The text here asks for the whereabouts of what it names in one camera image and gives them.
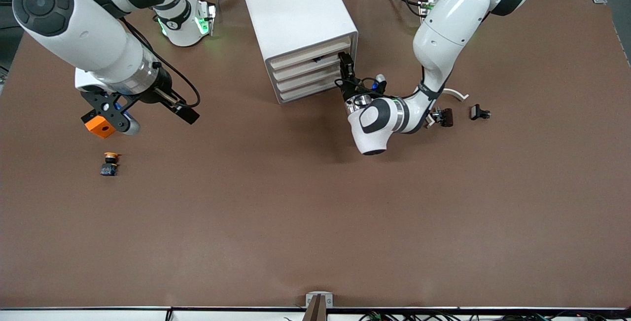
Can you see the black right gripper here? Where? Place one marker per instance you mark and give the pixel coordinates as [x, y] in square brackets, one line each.
[158, 89]

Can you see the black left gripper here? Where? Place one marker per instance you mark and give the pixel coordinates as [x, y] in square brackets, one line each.
[351, 90]

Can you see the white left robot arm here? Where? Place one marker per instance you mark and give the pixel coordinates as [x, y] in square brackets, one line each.
[443, 30]

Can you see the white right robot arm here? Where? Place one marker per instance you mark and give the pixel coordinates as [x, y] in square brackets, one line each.
[74, 30]

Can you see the yellow mushroom push button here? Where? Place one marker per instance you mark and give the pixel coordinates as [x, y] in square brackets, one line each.
[109, 165]

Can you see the orange and black box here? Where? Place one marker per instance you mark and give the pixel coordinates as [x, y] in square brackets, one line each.
[101, 127]

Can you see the small black connector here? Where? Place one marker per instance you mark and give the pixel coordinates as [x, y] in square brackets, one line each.
[447, 117]

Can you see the brown table cover sheet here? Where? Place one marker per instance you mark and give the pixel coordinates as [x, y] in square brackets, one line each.
[315, 212]

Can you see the black right camera bracket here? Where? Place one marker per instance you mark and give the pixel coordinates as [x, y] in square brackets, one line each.
[96, 98]

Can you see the white table edge rail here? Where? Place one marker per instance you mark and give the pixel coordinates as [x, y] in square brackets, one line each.
[98, 316]

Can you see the grey metal mount bracket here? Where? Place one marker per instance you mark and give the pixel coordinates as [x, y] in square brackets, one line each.
[308, 300]

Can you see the dark camera pole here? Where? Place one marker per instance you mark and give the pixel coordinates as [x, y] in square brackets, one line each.
[318, 313]

